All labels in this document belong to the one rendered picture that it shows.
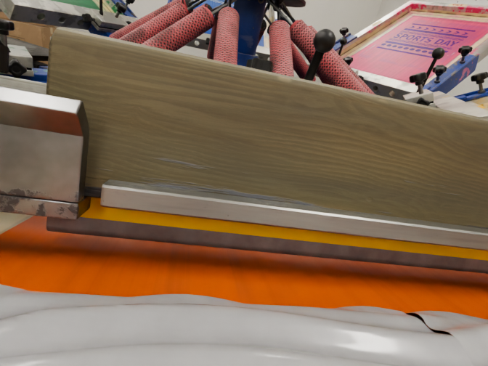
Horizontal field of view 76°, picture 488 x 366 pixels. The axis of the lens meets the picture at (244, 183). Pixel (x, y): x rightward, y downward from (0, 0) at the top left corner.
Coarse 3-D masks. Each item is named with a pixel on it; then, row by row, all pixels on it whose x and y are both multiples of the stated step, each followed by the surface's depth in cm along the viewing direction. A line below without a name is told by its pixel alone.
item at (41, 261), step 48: (0, 240) 15; (48, 240) 16; (96, 240) 17; (144, 240) 18; (48, 288) 12; (96, 288) 13; (144, 288) 13; (192, 288) 14; (240, 288) 15; (288, 288) 16; (336, 288) 17
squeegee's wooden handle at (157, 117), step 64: (64, 64) 14; (128, 64) 14; (192, 64) 15; (128, 128) 15; (192, 128) 15; (256, 128) 16; (320, 128) 16; (384, 128) 17; (448, 128) 17; (256, 192) 16; (320, 192) 17; (384, 192) 18; (448, 192) 18
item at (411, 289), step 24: (360, 264) 21; (384, 264) 21; (384, 288) 18; (408, 288) 18; (432, 288) 19; (456, 288) 19; (480, 288) 20; (408, 312) 15; (456, 312) 16; (480, 312) 17
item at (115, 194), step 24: (120, 192) 14; (144, 192) 14; (168, 192) 14; (192, 192) 15; (192, 216) 15; (216, 216) 15; (240, 216) 15; (264, 216) 15; (288, 216) 15; (312, 216) 16; (336, 216) 16; (360, 216) 16; (384, 216) 18; (408, 240) 17; (432, 240) 17; (456, 240) 17; (480, 240) 18
